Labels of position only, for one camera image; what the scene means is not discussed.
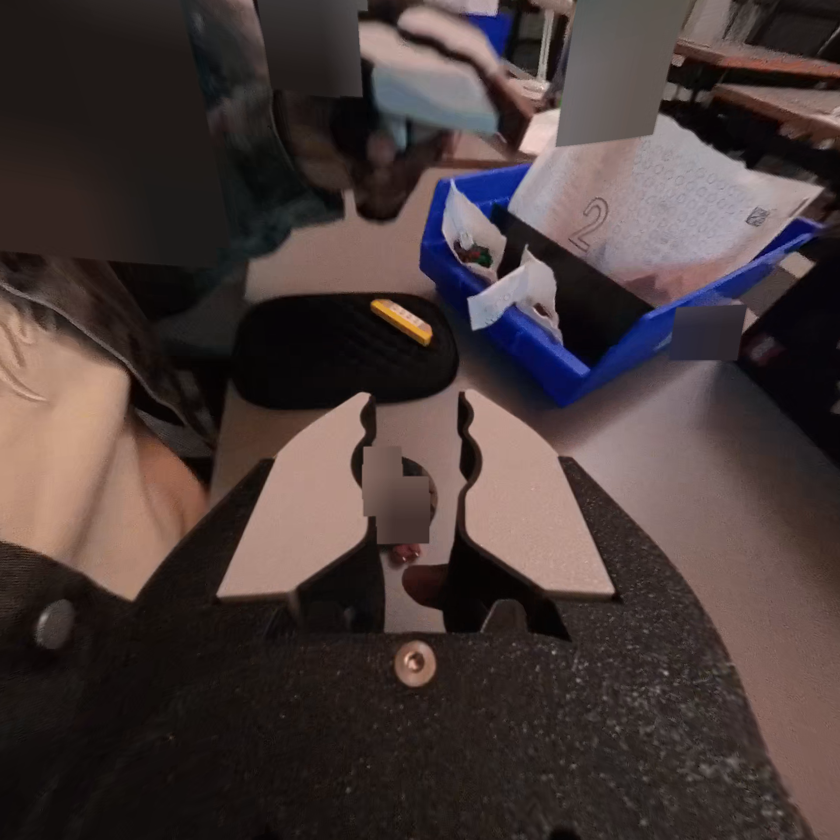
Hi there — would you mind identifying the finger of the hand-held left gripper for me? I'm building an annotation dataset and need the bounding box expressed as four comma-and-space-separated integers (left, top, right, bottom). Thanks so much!
397, 7, 506, 76
369, 39, 501, 137

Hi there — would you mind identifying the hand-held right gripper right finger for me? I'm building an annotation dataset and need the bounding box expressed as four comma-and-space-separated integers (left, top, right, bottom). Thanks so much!
457, 389, 618, 601

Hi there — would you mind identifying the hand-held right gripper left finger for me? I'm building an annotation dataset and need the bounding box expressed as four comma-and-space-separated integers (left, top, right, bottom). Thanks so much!
217, 392, 376, 606

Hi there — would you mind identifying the blue plastic bin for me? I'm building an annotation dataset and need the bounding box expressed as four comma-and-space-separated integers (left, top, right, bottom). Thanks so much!
420, 163, 824, 408
459, 10, 514, 60

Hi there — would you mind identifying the person's left forearm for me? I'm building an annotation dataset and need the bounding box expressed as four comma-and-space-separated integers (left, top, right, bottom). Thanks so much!
185, 0, 349, 260

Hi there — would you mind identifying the yellow lego brick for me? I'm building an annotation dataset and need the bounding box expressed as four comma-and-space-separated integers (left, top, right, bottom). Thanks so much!
371, 298, 434, 347

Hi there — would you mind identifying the person's left hand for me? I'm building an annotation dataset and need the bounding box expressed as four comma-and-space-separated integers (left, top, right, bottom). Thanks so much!
351, 139, 427, 222

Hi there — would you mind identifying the black mesh cushion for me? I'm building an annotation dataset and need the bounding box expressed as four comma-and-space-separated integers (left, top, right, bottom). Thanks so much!
233, 292, 460, 411

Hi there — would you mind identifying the person's beige shirt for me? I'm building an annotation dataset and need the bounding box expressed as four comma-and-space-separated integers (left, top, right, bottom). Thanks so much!
0, 364, 211, 601

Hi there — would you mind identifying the large printed white paper bag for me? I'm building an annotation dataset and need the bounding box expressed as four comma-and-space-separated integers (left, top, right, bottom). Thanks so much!
508, 115, 824, 309

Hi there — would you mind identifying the wooden table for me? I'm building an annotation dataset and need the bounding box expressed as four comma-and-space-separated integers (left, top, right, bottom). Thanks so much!
672, 36, 840, 139

